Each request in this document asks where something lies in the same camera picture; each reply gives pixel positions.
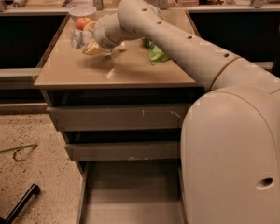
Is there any black chair leg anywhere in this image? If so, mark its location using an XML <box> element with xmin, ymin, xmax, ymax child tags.
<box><xmin>0</xmin><ymin>184</ymin><xmax>40</xmax><ymax>224</ymax></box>

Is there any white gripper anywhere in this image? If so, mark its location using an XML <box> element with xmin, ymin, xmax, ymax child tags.
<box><xmin>82</xmin><ymin>16</ymin><xmax>120</xmax><ymax>56</ymax></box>

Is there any red apple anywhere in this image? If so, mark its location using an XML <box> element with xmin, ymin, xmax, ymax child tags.
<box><xmin>76</xmin><ymin>17</ymin><xmax>91</xmax><ymax>30</ymax></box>

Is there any middle grey drawer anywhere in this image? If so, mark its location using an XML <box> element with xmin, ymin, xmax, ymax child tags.
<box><xmin>65</xmin><ymin>141</ymin><xmax>180</xmax><ymax>161</ymax></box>

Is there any grey drawer cabinet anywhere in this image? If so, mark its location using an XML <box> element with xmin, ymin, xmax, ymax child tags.
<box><xmin>33</xmin><ymin>8</ymin><xmax>209</xmax><ymax>224</ymax></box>

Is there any clear blue plastic bottle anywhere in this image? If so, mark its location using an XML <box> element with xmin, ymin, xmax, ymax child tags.
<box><xmin>70</xmin><ymin>29</ymin><xmax>92</xmax><ymax>49</ymax></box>

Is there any green chip bag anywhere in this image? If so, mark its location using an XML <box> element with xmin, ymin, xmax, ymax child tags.
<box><xmin>142</xmin><ymin>38</ymin><xmax>169</xmax><ymax>65</ymax></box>

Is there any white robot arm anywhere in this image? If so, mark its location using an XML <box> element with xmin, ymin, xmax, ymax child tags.
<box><xmin>93</xmin><ymin>0</ymin><xmax>280</xmax><ymax>224</ymax></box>

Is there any top grey drawer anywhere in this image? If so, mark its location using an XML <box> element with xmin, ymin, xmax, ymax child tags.
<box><xmin>48</xmin><ymin>105</ymin><xmax>189</xmax><ymax>132</ymax></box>

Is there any metal wire on floor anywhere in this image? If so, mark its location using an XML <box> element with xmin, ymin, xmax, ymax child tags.
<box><xmin>0</xmin><ymin>143</ymin><xmax>38</xmax><ymax>162</ymax></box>

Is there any white bowl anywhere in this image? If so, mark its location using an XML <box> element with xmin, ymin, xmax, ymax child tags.
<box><xmin>69</xmin><ymin>5</ymin><xmax>97</xmax><ymax>21</ymax></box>

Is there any open bottom grey drawer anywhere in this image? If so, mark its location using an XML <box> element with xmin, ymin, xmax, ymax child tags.
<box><xmin>75</xmin><ymin>160</ymin><xmax>188</xmax><ymax>224</ymax></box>

